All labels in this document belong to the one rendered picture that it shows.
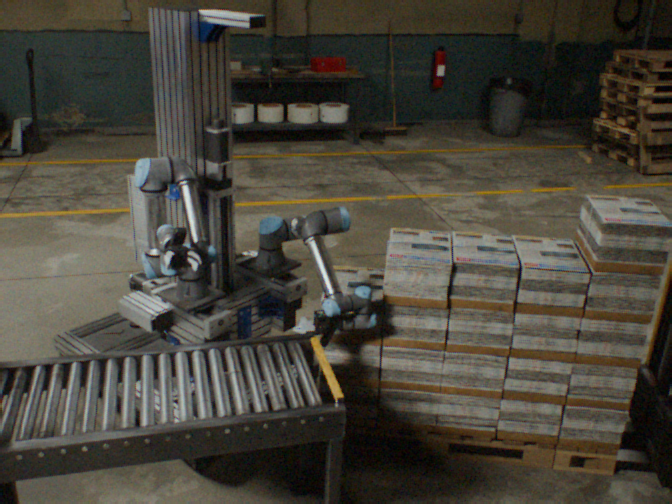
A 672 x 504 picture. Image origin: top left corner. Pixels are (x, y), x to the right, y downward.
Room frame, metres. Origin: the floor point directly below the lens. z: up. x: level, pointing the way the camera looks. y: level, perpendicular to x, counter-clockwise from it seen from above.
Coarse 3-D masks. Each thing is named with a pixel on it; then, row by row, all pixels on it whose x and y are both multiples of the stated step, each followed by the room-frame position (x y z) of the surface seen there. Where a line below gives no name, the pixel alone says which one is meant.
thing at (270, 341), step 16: (272, 336) 2.48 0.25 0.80; (288, 336) 2.49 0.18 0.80; (304, 336) 2.49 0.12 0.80; (112, 352) 2.31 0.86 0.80; (128, 352) 2.31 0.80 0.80; (144, 352) 2.32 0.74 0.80; (160, 352) 2.32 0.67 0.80; (176, 352) 2.33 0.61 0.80; (192, 352) 2.35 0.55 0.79; (240, 352) 2.40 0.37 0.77; (256, 352) 2.42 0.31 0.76; (272, 352) 2.43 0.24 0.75; (288, 352) 2.45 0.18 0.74; (304, 352) 2.47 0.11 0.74; (0, 368) 2.17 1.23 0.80; (16, 368) 2.18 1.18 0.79; (32, 368) 2.20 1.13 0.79; (48, 368) 2.21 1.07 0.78; (192, 368) 2.35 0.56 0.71; (208, 368) 2.37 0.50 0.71; (224, 368) 2.38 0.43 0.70; (64, 384) 2.22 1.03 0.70
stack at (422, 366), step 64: (384, 320) 2.95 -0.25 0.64; (448, 320) 2.79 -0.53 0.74; (512, 320) 2.72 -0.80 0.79; (576, 320) 2.70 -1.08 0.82; (320, 384) 2.80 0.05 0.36; (448, 384) 2.74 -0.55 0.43; (512, 384) 2.71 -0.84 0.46; (384, 448) 2.76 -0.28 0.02; (448, 448) 2.73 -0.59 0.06; (512, 448) 2.70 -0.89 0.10
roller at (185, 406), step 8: (184, 352) 2.34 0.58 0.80; (176, 360) 2.29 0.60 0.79; (184, 360) 2.28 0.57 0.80; (176, 368) 2.23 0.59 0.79; (184, 368) 2.22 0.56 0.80; (176, 376) 2.19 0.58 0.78; (184, 376) 2.17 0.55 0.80; (184, 384) 2.11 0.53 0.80; (184, 392) 2.06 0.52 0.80; (184, 400) 2.02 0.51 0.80; (184, 408) 1.97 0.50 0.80; (192, 408) 1.99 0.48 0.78; (184, 416) 1.93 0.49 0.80; (192, 416) 1.94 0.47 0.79
